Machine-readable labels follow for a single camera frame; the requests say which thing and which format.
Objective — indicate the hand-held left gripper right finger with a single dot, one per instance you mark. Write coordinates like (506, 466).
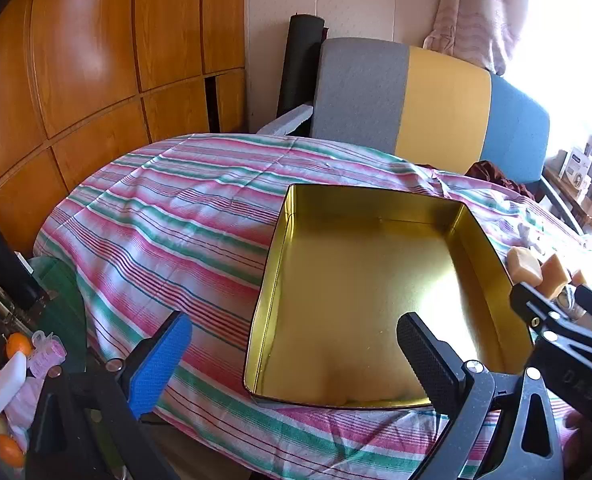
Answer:
(426, 355)

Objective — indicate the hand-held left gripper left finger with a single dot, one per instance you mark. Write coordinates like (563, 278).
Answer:
(158, 365)

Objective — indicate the yellow soap bar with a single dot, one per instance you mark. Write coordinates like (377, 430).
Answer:
(523, 265)
(555, 274)

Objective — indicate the gold tin box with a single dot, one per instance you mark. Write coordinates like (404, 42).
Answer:
(376, 280)

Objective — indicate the small yellow soap piece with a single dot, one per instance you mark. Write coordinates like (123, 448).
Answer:
(579, 278)

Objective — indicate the wooden desk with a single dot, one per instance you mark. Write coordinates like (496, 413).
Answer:
(586, 205)

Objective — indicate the striped tablecloth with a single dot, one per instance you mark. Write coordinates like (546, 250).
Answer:
(175, 240)

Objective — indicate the dark red cloth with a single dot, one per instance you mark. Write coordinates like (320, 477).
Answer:
(498, 175)

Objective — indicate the white printed box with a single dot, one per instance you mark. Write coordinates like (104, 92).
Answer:
(576, 167)

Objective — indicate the orange fruit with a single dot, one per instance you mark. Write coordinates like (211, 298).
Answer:
(18, 345)
(9, 450)

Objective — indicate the white bottle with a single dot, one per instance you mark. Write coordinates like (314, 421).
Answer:
(8, 382)

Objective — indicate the black stand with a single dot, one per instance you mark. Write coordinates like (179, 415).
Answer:
(3, 255)

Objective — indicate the grey yellow blue chair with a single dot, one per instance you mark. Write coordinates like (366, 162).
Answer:
(441, 105)

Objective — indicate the pink patterned curtain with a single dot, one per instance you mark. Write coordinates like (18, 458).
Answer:
(481, 10)

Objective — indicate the wooden wardrobe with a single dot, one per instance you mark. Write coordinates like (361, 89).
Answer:
(100, 60)

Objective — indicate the black rolled mat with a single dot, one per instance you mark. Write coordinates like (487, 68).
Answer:
(298, 65)

